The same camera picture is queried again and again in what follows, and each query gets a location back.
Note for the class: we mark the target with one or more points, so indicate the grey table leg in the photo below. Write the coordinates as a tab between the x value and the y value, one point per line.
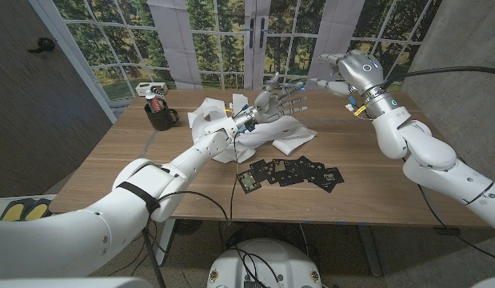
370	250

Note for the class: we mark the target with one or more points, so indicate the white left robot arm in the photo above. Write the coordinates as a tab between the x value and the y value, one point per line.
191	156

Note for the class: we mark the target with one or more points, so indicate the white red toothpaste tube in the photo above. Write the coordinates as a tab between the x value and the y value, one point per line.
154	105

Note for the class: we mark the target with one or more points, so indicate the black ribbed round object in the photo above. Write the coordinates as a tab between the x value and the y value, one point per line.
188	226

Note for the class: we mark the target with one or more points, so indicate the black wall hook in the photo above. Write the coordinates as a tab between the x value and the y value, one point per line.
43	45

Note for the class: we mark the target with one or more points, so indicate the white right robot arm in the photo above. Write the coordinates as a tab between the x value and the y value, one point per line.
395	132

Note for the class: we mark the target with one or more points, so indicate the white power strip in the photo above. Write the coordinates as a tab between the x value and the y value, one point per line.
151	88

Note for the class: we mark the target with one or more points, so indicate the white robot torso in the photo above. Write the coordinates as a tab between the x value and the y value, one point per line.
283	260

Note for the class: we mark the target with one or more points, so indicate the black playing card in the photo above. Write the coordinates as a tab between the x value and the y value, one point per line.
280	166
248	182
258	170
309	165
329	180
296	165
290	179

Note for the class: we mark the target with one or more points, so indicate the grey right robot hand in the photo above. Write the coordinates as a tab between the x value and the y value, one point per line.
363	72

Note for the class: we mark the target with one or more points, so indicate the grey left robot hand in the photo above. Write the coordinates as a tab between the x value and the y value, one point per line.
267	108

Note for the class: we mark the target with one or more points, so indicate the dark brown mug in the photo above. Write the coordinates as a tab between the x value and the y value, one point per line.
161	120

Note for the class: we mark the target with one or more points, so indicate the white receipt paper strip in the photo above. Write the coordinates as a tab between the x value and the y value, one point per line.
279	130

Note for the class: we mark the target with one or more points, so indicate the white table leg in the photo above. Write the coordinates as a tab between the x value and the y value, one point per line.
165	242

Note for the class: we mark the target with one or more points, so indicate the printed forest window backdrop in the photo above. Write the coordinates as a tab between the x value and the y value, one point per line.
283	52

